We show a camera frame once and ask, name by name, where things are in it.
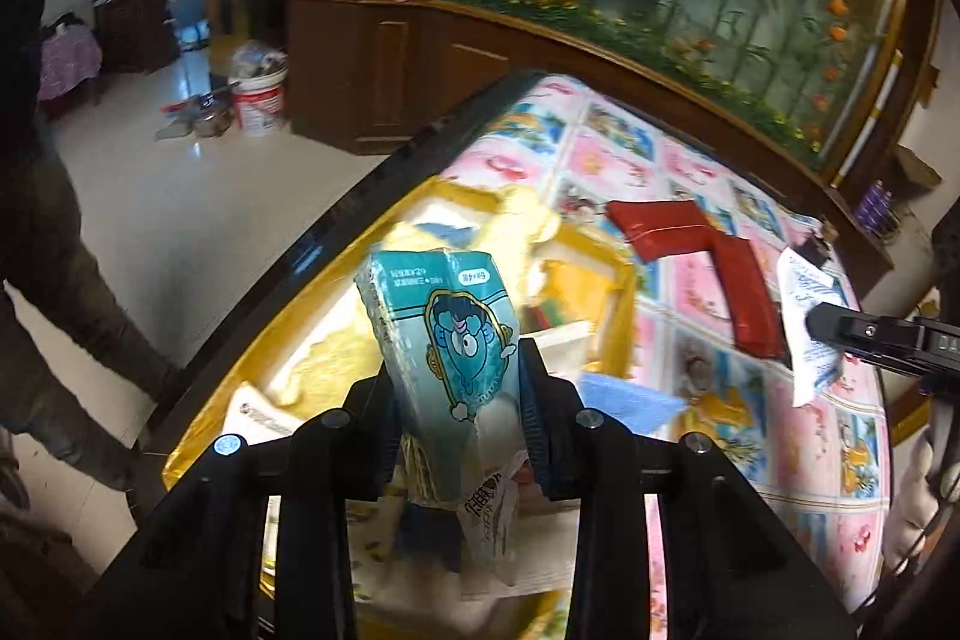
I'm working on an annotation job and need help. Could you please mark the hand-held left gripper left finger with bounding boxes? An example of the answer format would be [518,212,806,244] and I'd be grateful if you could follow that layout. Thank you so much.
[82,377,410,640]

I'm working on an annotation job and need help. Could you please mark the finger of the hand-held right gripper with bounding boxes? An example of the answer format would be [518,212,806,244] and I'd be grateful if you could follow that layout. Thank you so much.
[805,302,929,376]

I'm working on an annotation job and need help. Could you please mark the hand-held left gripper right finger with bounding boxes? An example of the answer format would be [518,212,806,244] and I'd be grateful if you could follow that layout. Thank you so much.
[516,336,856,640]

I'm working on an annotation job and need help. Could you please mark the white printed packet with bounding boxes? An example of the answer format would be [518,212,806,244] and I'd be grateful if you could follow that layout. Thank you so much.
[776,246,847,407]

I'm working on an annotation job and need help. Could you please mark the blue cloth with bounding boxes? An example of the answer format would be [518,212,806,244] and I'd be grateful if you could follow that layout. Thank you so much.
[579,374,685,437]

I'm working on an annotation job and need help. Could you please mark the teal cartoon tissue pack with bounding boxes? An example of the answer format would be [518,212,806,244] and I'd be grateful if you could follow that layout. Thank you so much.
[352,246,526,506]

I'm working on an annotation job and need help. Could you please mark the yellow box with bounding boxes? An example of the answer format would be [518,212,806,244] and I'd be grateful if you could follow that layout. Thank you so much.
[161,175,638,640]

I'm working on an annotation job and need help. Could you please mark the person's right hand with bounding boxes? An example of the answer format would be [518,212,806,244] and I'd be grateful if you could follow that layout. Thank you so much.
[889,437,947,567]

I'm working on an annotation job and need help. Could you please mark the black jar with cork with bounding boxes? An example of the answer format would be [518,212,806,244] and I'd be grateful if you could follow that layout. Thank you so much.
[799,220,837,266]

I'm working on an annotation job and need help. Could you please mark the white flat packet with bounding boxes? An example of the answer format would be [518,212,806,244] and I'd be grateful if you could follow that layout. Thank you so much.
[229,383,302,444]

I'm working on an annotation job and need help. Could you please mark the red pouch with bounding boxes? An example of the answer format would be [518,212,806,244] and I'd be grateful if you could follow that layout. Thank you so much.
[606,199,788,360]

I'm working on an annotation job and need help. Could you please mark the cardboard piece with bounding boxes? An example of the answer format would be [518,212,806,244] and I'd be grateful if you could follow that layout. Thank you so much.
[892,145,944,190]

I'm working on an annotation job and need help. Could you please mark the rolled white paper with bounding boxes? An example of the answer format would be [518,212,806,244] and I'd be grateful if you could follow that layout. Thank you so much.
[832,51,905,184]

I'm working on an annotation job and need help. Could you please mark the white bucket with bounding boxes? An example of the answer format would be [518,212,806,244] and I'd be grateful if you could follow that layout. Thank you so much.
[225,44,290,139]

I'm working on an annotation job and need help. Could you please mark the metal pot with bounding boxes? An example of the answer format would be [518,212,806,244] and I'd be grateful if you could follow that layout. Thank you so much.
[191,92,233,139]

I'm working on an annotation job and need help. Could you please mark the wooden cabinet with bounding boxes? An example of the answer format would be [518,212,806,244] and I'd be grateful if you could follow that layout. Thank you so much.
[210,0,946,270]

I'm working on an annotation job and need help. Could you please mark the person's leg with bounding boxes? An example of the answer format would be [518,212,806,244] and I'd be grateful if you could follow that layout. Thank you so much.
[0,0,185,510]

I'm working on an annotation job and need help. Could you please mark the purple floral cloth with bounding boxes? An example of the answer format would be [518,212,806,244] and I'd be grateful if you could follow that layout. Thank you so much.
[37,21,104,101]

